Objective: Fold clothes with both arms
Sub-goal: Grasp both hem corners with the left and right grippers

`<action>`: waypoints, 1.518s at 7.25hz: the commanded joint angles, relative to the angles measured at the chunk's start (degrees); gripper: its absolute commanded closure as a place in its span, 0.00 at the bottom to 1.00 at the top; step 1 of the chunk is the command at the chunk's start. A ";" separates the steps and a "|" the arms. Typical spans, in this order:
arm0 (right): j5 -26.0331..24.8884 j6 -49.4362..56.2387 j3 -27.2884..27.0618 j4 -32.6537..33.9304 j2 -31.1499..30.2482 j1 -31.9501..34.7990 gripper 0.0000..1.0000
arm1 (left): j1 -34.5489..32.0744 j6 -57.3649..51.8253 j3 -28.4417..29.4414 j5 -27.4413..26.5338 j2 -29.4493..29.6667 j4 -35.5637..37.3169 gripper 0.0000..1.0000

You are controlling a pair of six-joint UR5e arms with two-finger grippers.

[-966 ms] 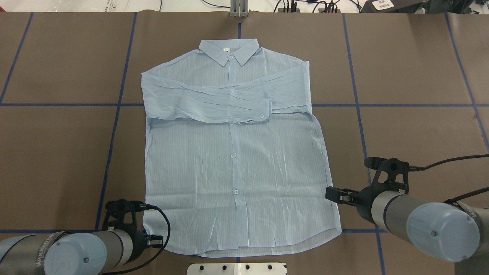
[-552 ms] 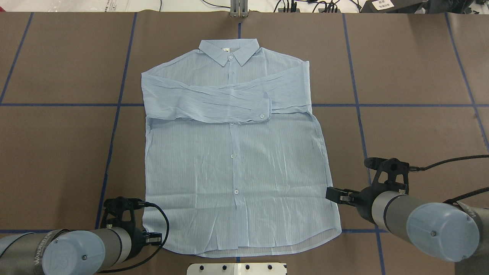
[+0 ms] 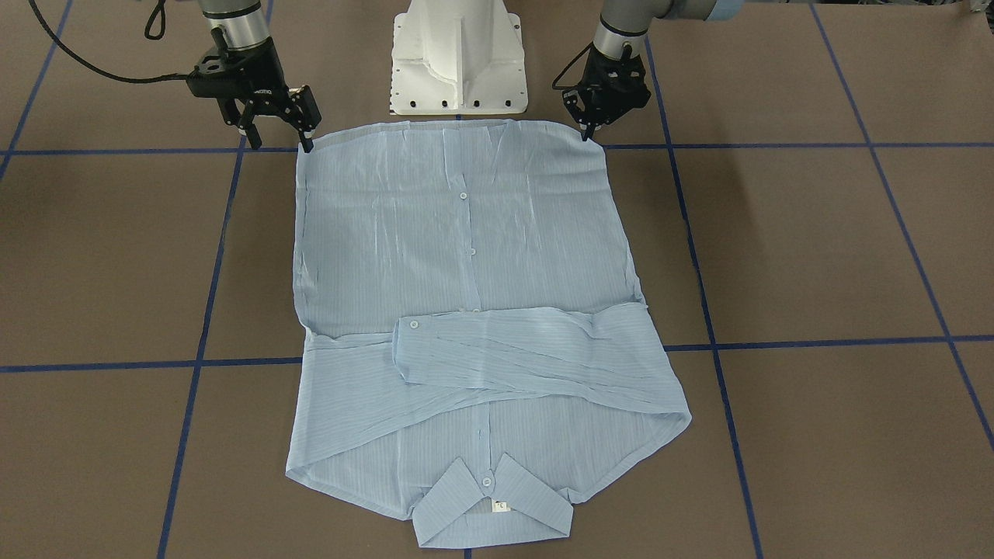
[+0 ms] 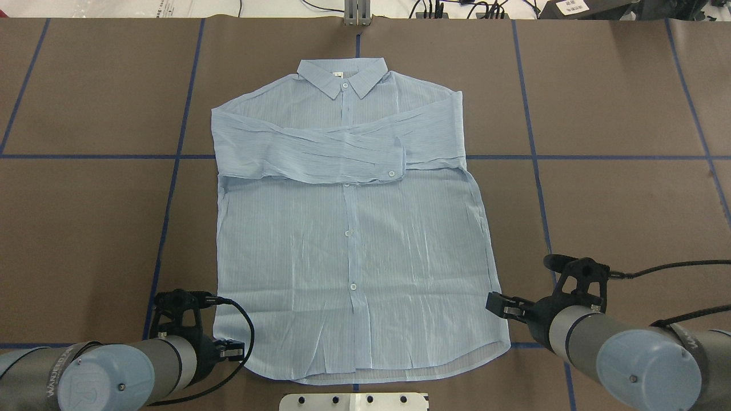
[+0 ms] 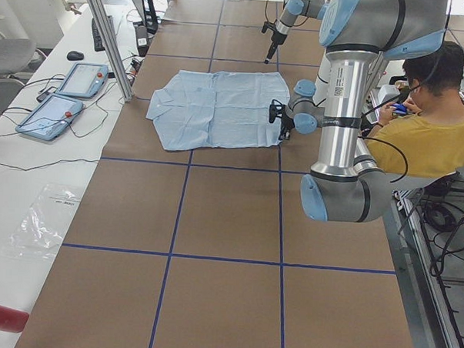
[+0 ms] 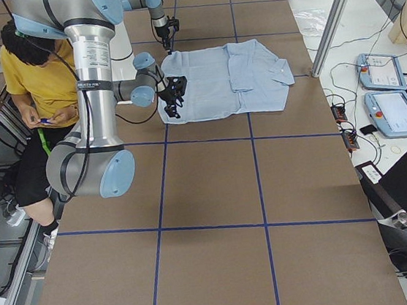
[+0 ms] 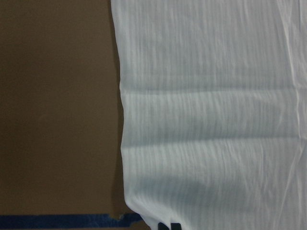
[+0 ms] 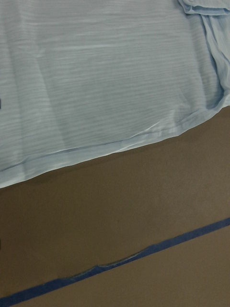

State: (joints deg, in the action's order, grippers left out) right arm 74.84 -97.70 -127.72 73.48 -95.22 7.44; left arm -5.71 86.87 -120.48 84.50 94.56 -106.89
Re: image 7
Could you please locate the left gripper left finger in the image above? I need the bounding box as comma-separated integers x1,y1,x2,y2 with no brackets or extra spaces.
158,222,168,230

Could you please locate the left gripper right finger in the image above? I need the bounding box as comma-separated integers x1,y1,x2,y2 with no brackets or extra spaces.
171,223,180,230

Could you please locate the light blue button shirt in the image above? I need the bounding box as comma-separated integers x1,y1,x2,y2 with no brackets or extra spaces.
111,0,307,230

